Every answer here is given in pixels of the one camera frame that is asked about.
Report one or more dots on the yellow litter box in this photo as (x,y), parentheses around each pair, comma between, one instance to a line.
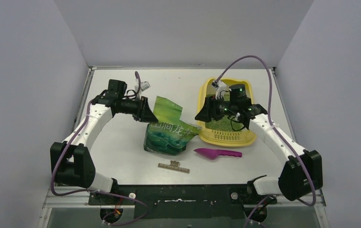
(221,138)

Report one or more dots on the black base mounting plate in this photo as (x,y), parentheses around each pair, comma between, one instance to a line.
(234,201)

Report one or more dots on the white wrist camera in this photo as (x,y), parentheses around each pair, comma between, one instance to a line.
(140,89)
(220,87)

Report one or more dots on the green litter granules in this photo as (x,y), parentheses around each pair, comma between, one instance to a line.
(225,124)

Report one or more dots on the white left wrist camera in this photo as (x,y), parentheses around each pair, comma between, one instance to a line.
(140,89)

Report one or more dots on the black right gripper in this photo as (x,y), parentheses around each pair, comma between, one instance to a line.
(212,109)

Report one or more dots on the magenta plastic scoop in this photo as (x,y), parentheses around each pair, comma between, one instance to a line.
(213,154)

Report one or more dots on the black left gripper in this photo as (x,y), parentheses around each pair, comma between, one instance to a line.
(143,112)

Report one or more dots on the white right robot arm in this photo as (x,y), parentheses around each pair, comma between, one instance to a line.
(302,171)

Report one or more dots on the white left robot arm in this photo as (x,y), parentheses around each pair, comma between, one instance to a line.
(71,162)

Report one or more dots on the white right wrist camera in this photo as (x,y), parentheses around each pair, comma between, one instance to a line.
(220,87)

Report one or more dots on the green cat litter bag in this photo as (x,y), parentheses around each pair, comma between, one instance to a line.
(170,135)

